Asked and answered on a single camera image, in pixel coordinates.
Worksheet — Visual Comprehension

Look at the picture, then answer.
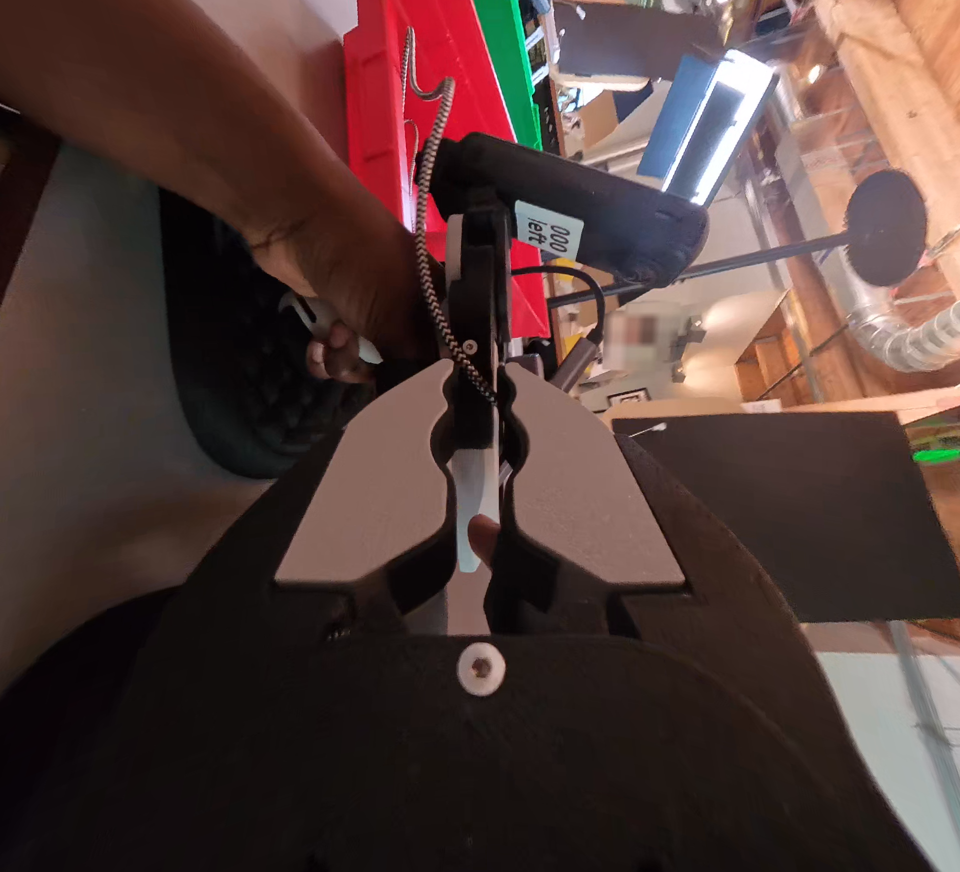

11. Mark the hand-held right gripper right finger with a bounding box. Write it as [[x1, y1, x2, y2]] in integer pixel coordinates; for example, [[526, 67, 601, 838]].
[[495, 360, 688, 594]]

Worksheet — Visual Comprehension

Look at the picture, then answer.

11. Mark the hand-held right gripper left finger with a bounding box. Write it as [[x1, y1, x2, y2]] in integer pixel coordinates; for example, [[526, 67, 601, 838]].
[[274, 359, 460, 584]]

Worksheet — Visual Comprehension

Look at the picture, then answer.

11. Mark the grey adapter with black cable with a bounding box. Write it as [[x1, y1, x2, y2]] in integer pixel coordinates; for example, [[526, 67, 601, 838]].
[[517, 264, 607, 394]]

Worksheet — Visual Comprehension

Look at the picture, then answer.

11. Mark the black white braided cable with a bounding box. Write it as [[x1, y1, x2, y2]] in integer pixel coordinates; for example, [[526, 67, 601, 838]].
[[401, 26, 500, 408]]

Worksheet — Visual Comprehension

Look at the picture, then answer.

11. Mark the red plastic bin with cables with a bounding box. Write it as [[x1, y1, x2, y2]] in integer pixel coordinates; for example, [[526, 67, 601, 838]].
[[342, 0, 554, 342]]

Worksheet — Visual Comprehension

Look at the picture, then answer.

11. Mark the person's left forearm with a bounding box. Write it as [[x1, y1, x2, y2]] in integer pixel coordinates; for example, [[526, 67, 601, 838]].
[[0, 0, 410, 288]]

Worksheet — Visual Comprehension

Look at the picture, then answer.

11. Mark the person's left hand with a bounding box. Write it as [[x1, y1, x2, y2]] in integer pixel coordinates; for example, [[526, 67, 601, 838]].
[[247, 208, 438, 385]]

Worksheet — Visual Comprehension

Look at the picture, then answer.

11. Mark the blue light panel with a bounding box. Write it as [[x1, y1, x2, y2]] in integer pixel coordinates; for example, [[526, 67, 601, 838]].
[[636, 49, 781, 207]]

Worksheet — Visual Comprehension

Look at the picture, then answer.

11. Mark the black board with wooden rim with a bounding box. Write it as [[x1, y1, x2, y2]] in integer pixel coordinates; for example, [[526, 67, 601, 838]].
[[549, 0, 725, 93]]

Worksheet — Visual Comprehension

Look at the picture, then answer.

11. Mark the black textured cushion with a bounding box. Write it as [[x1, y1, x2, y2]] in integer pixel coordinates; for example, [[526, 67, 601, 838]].
[[157, 188, 380, 480]]

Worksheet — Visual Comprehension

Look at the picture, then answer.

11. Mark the black flat panel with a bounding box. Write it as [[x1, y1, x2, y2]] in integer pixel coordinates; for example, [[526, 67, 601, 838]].
[[611, 410, 960, 642]]

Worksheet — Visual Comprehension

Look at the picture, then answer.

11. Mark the green plastic bin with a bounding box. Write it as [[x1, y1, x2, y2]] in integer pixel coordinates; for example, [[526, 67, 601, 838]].
[[459, 0, 544, 153]]

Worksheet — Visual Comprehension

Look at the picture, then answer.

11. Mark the black round base stand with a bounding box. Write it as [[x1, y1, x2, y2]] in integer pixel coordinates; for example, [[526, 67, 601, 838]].
[[660, 169, 931, 288]]

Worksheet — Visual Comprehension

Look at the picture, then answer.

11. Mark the silver flexible duct hose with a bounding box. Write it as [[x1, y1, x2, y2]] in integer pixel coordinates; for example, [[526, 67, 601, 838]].
[[847, 279, 960, 374]]

